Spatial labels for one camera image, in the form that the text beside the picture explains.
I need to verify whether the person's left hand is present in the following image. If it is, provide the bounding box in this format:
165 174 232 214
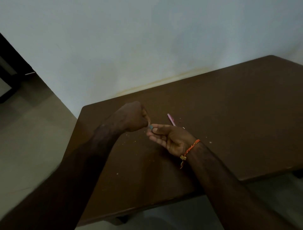
107 101 151 133

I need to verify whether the person's right hand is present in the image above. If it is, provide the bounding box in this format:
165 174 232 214
146 124 198 158

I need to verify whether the person's right forearm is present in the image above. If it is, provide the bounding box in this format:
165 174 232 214
185 141 297 230

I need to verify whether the person's left forearm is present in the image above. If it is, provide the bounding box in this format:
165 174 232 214
0 121 129 230

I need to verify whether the orange thread bracelet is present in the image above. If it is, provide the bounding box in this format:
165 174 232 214
180 139 201 169

